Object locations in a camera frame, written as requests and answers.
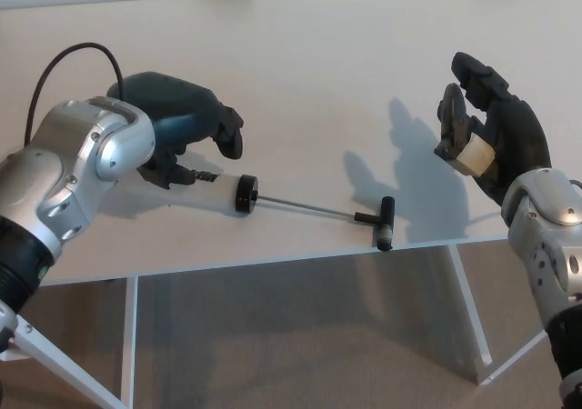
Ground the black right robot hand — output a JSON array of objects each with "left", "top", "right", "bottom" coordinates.
[{"left": 434, "top": 51, "right": 554, "bottom": 208}]

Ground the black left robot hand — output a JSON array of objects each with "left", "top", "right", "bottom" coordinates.
[{"left": 106, "top": 71, "right": 246, "bottom": 190}]

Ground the white black hand air pump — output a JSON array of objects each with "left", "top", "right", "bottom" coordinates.
[{"left": 193, "top": 168, "right": 396, "bottom": 252}]

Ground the white desk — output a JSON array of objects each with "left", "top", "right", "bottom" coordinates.
[{"left": 0, "top": 0, "right": 582, "bottom": 409}]

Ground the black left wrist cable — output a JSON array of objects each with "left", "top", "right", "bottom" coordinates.
[{"left": 25, "top": 42, "right": 125, "bottom": 145}]

